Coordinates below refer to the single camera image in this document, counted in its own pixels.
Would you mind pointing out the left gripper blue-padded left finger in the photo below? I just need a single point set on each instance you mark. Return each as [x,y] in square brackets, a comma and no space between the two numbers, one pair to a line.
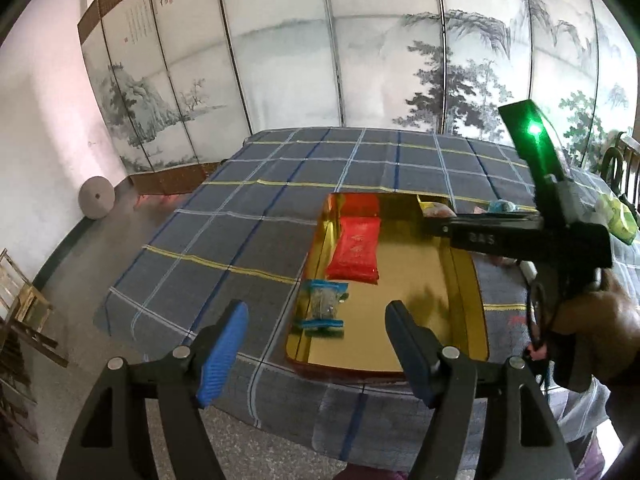
[214,352]

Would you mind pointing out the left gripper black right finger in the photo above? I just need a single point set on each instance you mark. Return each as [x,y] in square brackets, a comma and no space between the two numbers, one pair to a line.
[417,350]

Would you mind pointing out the teal small snack wrapper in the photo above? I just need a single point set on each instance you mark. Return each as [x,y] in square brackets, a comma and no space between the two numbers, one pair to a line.
[501,207]

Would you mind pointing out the red gold-lettered snack pack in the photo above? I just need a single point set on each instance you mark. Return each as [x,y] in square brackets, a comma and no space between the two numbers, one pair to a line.
[354,256]

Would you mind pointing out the clear bag orange puffs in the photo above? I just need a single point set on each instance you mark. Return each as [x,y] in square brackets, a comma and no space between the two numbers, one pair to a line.
[436,210]

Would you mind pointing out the person's right hand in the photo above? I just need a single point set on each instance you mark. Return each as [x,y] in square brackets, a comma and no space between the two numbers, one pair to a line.
[606,323]

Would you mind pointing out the grey plaid tablecloth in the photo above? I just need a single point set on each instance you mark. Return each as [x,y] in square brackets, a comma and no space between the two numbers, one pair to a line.
[245,233]

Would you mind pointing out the green tissue pack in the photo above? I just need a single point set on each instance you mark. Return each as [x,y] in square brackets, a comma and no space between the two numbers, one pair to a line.
[617,217]

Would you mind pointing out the red toffee tin gold interior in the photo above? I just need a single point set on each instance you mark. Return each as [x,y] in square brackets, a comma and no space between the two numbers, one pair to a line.
[437,283]

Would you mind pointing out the dark wooden chair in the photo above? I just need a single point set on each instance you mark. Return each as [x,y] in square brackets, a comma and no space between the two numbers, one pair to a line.
[620,170]

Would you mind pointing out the blue-ended clear candy packet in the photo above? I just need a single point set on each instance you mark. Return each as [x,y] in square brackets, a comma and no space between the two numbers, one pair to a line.
[321,300]

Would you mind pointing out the folded wooden chair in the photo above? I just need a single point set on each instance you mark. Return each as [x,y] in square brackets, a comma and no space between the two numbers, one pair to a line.
[24,315]

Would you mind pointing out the round grey stone disc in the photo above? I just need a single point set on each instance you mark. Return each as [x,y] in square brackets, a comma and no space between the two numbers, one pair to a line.
[96,198]

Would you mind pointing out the painted folding screen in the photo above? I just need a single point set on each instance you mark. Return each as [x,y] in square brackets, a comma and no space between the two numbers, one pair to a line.
[181,84]

